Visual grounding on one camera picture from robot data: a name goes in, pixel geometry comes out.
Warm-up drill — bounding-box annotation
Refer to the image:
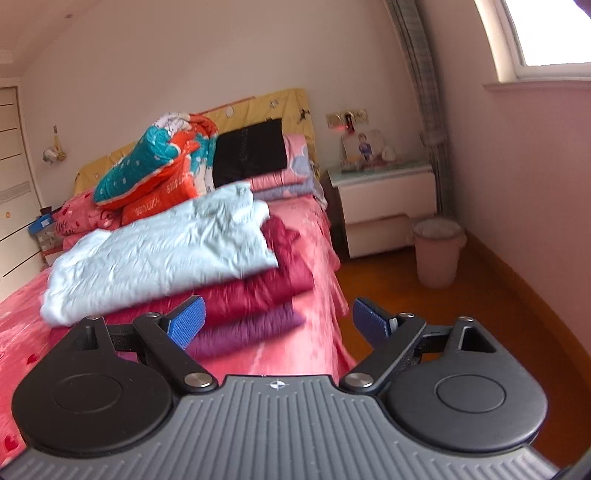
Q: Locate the wall socket panel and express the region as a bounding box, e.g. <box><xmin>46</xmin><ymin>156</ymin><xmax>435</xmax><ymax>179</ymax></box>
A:
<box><xmin>325</xmin><ymin>108</ymin><xmax>369</xmax><ymax>129</ymax></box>

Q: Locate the grey cardboard box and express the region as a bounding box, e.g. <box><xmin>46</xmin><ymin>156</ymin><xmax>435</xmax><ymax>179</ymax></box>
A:
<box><xmin>34</xmin><ymin>227</ymin><xmax>64</xmax><ymax>253</ymax></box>

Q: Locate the bed with pink heart sheet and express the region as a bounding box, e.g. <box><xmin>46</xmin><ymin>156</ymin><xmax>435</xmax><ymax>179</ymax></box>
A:
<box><xmin>0</xmin><ymin>194</ymin><xmax>357</xmax><ymax>472</ymax></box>

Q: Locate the white wardrobe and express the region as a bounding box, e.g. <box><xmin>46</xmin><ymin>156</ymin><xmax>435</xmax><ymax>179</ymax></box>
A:
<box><xmin>0</xmin><ymin>85</ymin><xmax>47</xmax><ymax>292</ymax></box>

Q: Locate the black pillow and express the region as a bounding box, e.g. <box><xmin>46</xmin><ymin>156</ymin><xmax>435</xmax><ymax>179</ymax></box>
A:
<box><xmin>212</xmin><ymin>117</ymin><xmax>290</xmax><ymax>189</ymax></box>

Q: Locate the yellow headboard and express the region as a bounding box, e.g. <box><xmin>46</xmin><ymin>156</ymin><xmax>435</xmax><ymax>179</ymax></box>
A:
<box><xmin>73</xmin><ymin>88</ymin><xmax>317</xmax><ymax>195</ymax></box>

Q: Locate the hanging wall ornament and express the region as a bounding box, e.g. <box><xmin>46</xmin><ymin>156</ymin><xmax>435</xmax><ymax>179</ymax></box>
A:
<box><xmin>42</xmin><ymin>123</ymin><xmax>66</xmax><ymax>164</ymax></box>

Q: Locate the white nightstand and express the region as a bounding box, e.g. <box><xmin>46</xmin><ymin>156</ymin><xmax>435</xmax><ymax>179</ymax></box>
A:
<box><xmin>320</xmin><ymin>159</ymin><xmax>439</xmax><ymax>260</ymax></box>

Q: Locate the blue cardboard box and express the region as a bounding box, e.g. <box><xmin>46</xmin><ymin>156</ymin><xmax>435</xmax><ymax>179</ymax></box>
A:
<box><xmin>27</xmin><ymin>214</ymin><xmax>55</xmax><ymax>236</ymax></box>

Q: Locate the teal and orange quilt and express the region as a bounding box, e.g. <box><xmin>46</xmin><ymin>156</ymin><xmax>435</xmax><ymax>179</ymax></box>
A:
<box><xmin>93</xmin><ymin>112</ymin><xmax>221</xmax><ymax>227</ymax></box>

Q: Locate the dark red down jacket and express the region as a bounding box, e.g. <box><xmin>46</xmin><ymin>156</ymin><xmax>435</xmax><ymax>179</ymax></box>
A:
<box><xmin>99</xmin><ymin>214</ymin><xmax>315</xmax><ymax>330</ymax></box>

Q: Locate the grey checked curtain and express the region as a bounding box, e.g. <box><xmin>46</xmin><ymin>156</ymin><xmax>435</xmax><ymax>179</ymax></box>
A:
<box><xmin>385</xmin><ymin>0</ymin><xmax>456</xmax><ymax>220</ymax></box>

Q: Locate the pale pink waste bin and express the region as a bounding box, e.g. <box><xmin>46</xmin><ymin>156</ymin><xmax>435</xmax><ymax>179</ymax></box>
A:
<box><xmin>411</xmin><ymin>219</ymin><xmax>467</xmax><ymax>289</ymax></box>

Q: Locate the framed photo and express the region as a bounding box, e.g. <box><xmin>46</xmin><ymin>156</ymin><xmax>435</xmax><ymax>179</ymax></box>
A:
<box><xmin>341</xmin><ymin>130</ymin><xmax>387</xmax><ymax>165</ymax></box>

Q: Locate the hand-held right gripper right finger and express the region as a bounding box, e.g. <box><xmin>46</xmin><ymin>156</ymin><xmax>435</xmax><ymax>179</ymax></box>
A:
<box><xmin>339</xmin><ymin>298</ymin><xmax>498</xmax><ymax>396</ymax></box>

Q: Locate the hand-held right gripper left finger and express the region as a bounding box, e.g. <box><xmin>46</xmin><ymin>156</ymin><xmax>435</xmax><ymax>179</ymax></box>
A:
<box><xmin>68</xmin><ymin>296</ymin><xmax>219</xmax><ymax>396</ymax></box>

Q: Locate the purple down jacket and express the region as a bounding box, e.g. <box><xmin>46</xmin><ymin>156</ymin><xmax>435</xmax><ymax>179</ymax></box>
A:
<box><xmin>184</xmin><ymin>302</ymin><xmax>307</xmax><ymax>360</ymax></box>

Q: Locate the pink and lilac pillow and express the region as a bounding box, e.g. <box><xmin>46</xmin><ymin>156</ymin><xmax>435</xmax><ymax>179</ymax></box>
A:
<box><xmin>249</xmin><ymin>133</ymin><xmax>324</xmax><ymax>202</ymax></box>

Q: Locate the window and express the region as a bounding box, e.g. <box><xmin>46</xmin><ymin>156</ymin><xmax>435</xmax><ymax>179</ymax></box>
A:
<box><xmin>471</xmin><ymin>0</ymin><xmax>591</xmax><ymax>93</ymax></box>

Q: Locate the light blue down jacket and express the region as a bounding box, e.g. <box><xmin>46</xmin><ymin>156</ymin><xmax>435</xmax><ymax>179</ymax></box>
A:
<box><xmin>39</xmin><ymin>181</ymin><xmax>280</xmax><ymax>326</ymax></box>

